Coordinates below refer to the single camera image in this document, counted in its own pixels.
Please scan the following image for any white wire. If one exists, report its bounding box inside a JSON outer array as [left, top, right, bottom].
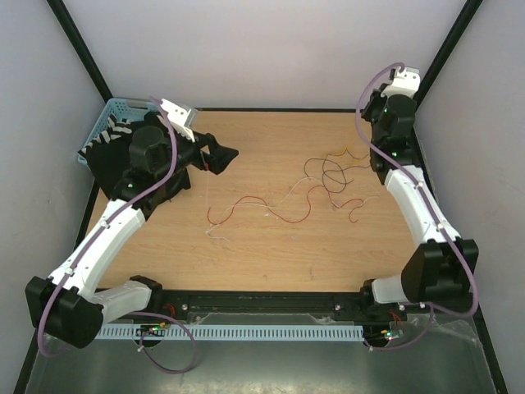
[[204, 176, 385, 243]]

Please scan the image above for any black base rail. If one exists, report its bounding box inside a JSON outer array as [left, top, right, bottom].
[[143, 290, 407, 324]]

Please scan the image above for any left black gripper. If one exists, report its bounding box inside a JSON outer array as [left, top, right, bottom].
[[155, 125, 237, 182]]

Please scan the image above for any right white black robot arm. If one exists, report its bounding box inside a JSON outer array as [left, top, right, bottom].
[[358, 82, 479, 319]]

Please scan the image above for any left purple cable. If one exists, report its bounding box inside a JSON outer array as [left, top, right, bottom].
[[37, 96, 200, 374]]

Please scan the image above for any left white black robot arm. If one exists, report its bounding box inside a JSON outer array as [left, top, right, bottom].
[[25, 126, 239, 355]]

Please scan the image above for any light blue slotted cable duct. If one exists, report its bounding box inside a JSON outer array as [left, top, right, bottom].
[[96, 323, 363, 342]]

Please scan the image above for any blue plastic basket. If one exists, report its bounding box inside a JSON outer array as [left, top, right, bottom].
[[84, 98, 157, 145]]

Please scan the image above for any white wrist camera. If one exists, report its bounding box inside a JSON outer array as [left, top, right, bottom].
[[380, 66, 421, 99], [160, 98, 198, 143]]

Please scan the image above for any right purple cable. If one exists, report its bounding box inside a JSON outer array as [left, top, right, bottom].
[[354, 62, 482, 352]]

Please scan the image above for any red wire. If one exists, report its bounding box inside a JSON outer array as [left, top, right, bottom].
[[208, 184, 366, 226]]

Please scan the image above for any black white striped cloth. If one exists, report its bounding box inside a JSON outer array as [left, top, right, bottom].
[[80, 113, 172, 157]]

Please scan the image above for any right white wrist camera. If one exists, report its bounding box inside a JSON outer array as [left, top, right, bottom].
[[380, 66, 421, 99]]

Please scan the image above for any purple cable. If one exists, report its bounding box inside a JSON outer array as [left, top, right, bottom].
[[37, 96, 200, 374], [354, 62, 482, 352]]

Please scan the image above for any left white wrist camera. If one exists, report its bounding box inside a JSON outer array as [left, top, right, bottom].
[[160, 98, 198, 143]]

